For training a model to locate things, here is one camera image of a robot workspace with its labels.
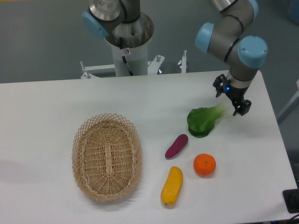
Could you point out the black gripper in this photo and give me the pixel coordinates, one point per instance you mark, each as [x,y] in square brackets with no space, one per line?
[236,95]

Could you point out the green bok choy vegetable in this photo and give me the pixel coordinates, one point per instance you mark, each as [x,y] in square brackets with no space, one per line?
[201,121]

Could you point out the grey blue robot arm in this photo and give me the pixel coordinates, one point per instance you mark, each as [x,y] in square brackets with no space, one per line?
[244,55]

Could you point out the white table leg right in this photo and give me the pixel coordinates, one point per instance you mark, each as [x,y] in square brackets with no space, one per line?
[289,106]

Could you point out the purple eggplant toy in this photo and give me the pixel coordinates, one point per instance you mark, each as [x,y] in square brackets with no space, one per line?
[178,145]

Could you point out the orange tangerine toy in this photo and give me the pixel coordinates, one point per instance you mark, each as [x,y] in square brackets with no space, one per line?
[204,164]

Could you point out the yellow mango toy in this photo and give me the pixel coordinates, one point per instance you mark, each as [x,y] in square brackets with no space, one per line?
[172,186]

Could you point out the black device at edge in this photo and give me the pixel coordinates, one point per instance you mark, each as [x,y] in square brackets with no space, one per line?
[291,198]

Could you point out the woven wicker basket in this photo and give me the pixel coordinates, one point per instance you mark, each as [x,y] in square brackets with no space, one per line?
[107,157]

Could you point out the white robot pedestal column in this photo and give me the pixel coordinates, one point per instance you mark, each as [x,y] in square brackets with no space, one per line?
[129,43]

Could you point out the white metal table frame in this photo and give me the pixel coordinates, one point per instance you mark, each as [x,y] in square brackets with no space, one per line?
[153,67]

